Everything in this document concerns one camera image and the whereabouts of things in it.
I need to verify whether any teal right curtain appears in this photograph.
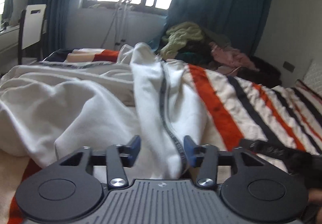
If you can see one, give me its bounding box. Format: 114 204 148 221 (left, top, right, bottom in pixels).
165 0 276 56

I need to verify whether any pink garment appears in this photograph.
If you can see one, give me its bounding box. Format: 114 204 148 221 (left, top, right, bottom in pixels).
209 42 259 76

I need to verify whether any white garment steamer stand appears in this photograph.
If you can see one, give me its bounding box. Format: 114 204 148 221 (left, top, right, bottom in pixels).
100 0 132 50

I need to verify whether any white zip-up garment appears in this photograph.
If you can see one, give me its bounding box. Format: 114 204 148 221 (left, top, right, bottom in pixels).
1 43 208 179

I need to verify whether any wall power socket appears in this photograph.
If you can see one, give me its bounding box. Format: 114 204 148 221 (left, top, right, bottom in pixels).
283 61 295 73

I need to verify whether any black fuzzy garment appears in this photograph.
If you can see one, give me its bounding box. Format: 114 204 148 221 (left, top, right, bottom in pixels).
237 56 282 88

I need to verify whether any white dresser desk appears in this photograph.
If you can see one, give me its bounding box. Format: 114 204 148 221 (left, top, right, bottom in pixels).
0 26 19 75

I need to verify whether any striped bed blanket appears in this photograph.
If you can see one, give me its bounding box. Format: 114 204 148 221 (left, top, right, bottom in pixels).
1 49 321 223

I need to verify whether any light green knit garment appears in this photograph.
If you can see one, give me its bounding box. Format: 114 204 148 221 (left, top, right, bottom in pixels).
159 22 204 60

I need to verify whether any white black chair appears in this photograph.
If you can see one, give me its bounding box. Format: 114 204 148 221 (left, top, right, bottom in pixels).
18 4 46 65

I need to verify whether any dark green garment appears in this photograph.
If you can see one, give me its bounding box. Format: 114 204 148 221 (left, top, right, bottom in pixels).
175 41 213 66

